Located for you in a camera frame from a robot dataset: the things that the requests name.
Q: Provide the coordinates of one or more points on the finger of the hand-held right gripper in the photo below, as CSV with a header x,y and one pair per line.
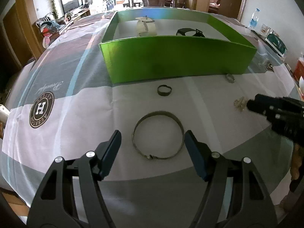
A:
x,y
261,108
280,102

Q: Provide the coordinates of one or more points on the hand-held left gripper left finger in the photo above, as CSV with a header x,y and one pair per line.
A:
x,y
110,154

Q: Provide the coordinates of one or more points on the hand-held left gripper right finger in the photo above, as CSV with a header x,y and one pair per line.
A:
x,y
196,156

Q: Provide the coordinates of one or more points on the gold ornate trinket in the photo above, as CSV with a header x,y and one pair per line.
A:
x,y
239,104

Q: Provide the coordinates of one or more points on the thin metal bangle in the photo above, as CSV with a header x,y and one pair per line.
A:
x,y
158,113

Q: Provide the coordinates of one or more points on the green cardboard box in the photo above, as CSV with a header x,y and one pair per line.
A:
x,y
166,57

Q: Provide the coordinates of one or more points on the black watch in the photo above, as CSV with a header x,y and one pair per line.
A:
x,y
185,32

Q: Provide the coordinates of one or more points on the person's right hand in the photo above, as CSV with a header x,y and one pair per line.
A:
x,y
296,163

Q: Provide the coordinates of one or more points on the red plastic basket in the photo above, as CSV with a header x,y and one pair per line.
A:
x,y
299,70

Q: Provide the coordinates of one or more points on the checked printed tablecloth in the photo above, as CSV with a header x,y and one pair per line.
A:
x,y
71,123

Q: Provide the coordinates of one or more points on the green and white clothes iron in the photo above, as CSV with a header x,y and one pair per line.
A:
x,y
276,44

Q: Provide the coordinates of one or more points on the small packaged boxes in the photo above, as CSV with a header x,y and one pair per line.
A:
x,y
266,29

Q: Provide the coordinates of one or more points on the clear water bottle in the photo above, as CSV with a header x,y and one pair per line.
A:
x,y
253,20

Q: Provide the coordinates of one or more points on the pile of clothes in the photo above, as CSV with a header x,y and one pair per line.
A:
x,y
49,28

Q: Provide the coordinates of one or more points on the wooden television cabinet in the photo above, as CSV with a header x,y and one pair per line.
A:
x,y
78,14

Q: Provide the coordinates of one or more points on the wooden armchair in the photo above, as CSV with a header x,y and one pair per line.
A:
x,y
40,23

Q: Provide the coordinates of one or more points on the flat screen television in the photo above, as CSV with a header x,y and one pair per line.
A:
x,y
70,1

